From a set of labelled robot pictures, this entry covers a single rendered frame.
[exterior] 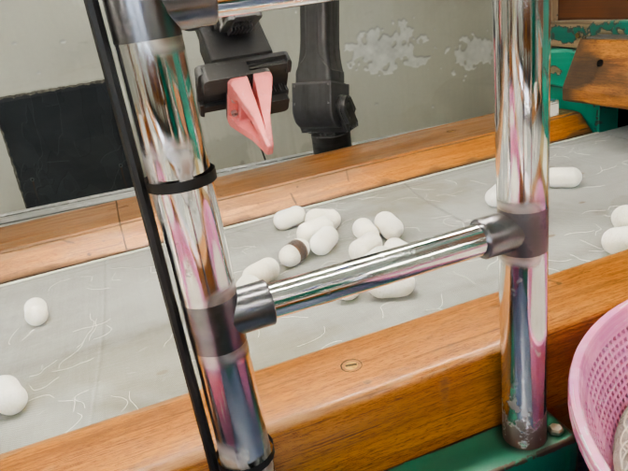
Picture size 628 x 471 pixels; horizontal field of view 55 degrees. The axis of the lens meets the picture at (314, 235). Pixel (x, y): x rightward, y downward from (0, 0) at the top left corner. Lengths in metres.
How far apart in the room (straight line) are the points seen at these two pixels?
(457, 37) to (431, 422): 2.53
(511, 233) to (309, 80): 0.67
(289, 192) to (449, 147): 0.21
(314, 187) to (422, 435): 0.38
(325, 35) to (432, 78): 1.87
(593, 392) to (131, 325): 0.32
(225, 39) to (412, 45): 2.09
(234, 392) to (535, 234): 0.15
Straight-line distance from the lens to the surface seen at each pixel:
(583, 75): 0.77
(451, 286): 0.46
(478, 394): 0.35
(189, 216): 0.22
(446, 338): 0.35
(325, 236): 0.52
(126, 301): 0.52
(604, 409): 0.35
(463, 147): 0.75
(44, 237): 0.66
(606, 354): 0.36
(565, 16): 0.89
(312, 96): 0.91
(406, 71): 2.71
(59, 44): 2.52
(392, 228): 0.53
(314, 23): 0.92
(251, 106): 0.62
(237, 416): 0.26
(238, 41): 0.66
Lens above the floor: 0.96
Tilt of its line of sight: 22 degrees down
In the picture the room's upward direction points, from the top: 9 degrees counter-clockwise
